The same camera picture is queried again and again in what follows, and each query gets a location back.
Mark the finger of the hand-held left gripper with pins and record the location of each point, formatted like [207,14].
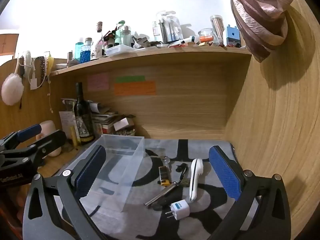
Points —
[51,140]
[28,132]

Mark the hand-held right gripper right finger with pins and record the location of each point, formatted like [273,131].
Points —
[225,172]

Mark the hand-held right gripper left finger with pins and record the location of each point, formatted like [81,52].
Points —
[91,170]

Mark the white handheld device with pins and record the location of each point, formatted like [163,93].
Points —
[195,177]

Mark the clear plastic storage box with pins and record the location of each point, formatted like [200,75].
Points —
[125,155]

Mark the white plug adapter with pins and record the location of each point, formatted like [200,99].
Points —
[181,208]

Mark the amber black perfume bottle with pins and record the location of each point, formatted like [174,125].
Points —
[163,175]

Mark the silver metal cylinder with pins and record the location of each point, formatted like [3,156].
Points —
[162,192]

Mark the cream plastic cylinder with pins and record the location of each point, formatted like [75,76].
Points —
[47,126]

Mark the handwritten paper note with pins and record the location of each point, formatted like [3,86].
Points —
[66,122]

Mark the beige stick tube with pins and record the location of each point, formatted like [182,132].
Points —
[74,136]

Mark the dark wine bottle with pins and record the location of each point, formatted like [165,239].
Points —
[83,120]

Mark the white fluffy puff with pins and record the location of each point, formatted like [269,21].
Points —
[12,90]

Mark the bowl of stones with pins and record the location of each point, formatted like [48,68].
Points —
[125,132]

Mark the stack of books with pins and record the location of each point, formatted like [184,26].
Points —
[105,120]

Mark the white card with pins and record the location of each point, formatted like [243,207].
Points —
[121,123]

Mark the rolled newspaper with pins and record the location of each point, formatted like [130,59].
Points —
[95,106]

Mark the silver key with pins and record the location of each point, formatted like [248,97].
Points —
[162,159]

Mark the pink sticky note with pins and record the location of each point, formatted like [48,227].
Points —
[98,82]

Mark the grey patterned mat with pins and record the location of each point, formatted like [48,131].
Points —
[150,225]

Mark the teal water bottle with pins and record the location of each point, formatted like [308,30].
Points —
[79,53]

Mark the orange sticky note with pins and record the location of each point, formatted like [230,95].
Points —
[135,88]

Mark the bottle of blue beads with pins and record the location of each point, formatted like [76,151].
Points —
[87,52]

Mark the green sticky note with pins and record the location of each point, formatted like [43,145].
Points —
[130,79]

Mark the clear plastic tray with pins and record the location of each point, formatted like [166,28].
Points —
[120,50]

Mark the green pump bottle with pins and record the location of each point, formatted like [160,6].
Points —
[119,35]

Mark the wooden shelf board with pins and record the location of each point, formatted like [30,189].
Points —
[150,55]

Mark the blue box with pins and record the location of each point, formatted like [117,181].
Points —
[233,36]

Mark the glass jar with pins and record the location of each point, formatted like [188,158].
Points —
[206,36]

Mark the tall clear jar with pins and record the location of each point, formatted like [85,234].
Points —
[217,30]

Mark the clear blister package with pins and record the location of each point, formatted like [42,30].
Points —
[166,27]

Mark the pink brown hanging cloth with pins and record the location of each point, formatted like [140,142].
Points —
[255,17]

